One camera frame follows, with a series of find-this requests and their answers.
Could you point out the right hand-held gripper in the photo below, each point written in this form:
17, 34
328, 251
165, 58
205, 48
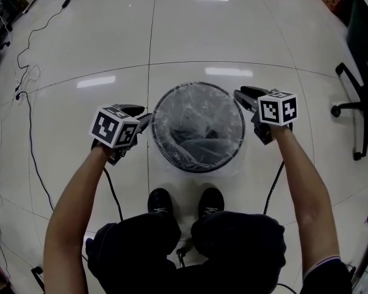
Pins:
276, 110

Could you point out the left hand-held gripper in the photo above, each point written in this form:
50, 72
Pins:
113, 127

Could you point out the clear plastic trash bag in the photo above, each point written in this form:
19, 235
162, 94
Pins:
196, 115

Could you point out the black round wastebasket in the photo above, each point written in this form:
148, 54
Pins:
202, 165

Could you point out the person's right forearm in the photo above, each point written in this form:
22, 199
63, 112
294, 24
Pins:
306, 194

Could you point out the person's left forearm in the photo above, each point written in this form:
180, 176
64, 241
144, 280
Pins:
70, 213

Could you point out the person's left black shoe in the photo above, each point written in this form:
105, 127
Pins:
160, 201

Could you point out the person's black shoe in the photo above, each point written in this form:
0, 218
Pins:
211, 201
160, 201

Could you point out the person's right black shoe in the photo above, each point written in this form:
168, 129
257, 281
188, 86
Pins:
211, 201

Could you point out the black office chair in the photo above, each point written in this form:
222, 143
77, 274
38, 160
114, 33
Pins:
363, 60

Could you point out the person's dark trousers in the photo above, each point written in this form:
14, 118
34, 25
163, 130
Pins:
227, 250

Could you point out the person's dark shirt sleeve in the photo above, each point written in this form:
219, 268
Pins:
325, 276

